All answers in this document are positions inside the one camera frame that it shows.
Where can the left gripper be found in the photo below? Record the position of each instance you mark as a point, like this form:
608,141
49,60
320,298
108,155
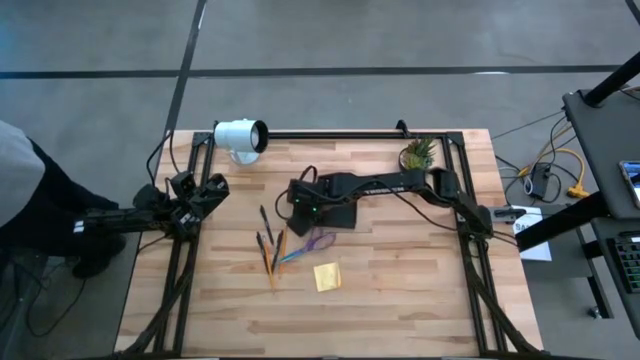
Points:
212,187

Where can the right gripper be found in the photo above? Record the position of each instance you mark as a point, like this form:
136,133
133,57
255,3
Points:
307,197

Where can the black pen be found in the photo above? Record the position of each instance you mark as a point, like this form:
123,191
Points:
260,245
277,247
266,225

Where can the yellow sticky note pad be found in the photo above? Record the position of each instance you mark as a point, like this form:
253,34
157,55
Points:
327,277

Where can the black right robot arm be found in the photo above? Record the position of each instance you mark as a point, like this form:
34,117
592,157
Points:
380,182

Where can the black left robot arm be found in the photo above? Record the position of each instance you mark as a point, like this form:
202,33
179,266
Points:
115,220

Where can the black mesh desk organizer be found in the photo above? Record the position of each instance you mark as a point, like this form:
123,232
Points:
342,217

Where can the black clamp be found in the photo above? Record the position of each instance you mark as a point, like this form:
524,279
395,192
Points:
402,128

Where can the potted succulent plant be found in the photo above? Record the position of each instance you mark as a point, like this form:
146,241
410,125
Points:
417,155

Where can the person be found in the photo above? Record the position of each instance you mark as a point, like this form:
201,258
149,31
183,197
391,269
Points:
20,170

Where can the black handheld device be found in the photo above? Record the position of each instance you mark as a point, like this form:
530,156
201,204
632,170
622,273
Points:
510,214

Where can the black power adapter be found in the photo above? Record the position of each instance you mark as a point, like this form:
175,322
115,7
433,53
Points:
540,181

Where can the white paper sheet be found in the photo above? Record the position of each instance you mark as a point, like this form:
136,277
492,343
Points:
537,250

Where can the black side table beam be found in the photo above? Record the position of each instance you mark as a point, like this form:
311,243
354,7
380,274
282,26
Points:
560,222

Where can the dark grey side table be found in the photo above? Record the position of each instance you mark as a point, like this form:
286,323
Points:
600,150

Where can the smartphone with lit screen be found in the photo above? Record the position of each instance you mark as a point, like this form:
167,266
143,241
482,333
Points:
631,182

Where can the black diagonal pole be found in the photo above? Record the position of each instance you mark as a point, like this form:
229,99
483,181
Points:
612,82

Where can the black keyboard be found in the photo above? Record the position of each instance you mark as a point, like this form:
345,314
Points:
627,260

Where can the dark keyboard desk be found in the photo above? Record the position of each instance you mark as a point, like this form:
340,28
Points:
620,310

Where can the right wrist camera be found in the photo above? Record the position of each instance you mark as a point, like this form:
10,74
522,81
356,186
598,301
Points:
300,226

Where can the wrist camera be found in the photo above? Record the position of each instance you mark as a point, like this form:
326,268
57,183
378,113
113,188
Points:
300,226
183,183

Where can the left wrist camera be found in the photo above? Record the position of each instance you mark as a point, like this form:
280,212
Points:
183,183

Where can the white cylindrical camera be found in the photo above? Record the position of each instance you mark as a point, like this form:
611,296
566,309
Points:
235,135

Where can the black aluminium table frame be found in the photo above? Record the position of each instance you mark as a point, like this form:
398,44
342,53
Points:
350,135

